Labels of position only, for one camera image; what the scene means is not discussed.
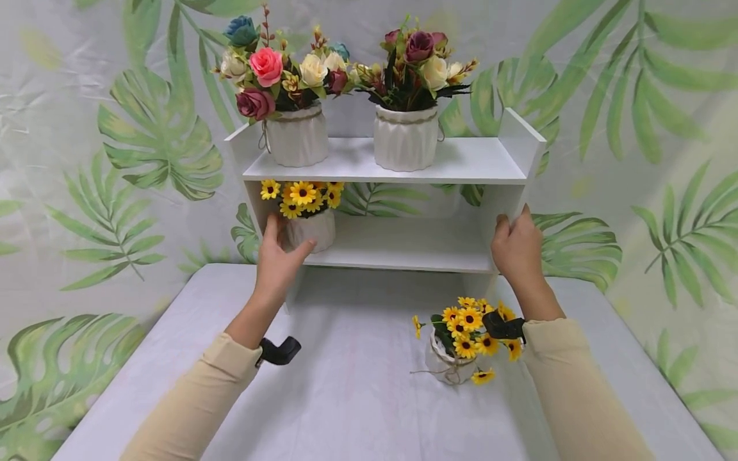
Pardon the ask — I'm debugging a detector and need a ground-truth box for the person's right hand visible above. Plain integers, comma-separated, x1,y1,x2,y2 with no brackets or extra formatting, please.
490,204,546,289

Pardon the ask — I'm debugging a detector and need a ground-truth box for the person's left hand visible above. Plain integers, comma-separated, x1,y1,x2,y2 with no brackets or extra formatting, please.
254,213,317,302

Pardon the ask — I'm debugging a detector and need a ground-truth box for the white two-tier wooden shelf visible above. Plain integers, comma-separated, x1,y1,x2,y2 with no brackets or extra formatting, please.
224,108,548,314

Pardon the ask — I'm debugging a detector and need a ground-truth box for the person's right forearm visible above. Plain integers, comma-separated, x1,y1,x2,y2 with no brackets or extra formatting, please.
509,277,657,461

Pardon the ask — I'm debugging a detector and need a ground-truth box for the person's left forearm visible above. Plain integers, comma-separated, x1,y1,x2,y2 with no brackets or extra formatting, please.
119,289,287,461

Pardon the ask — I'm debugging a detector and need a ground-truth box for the white pot with yellow sunflowers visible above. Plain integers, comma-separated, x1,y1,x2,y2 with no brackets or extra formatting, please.
259,179,346,254
410,296,525,387

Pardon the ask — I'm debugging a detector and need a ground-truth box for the white pot with mixed roses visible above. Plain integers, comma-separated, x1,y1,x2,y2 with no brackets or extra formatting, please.
213,5,354,168

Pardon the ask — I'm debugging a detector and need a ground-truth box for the black wrist band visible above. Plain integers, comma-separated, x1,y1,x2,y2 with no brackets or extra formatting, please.
255,336,302,368
482,311,527,344

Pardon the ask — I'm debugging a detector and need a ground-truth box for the white pot with purple roses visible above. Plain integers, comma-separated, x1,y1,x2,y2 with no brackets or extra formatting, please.
352,14,479,173

